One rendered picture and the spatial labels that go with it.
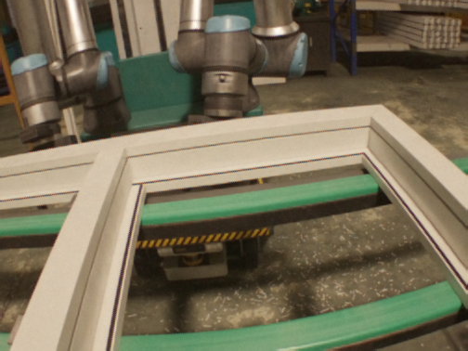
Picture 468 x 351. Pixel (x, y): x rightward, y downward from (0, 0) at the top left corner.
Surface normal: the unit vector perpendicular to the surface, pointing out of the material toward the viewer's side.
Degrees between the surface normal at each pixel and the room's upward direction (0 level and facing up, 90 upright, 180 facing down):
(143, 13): 90
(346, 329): 0
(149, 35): 90
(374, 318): 0
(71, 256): 0
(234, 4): 90
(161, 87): 90
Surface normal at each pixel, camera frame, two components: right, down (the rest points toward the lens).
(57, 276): -0.10, -0.86
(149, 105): 0.07, 0.49
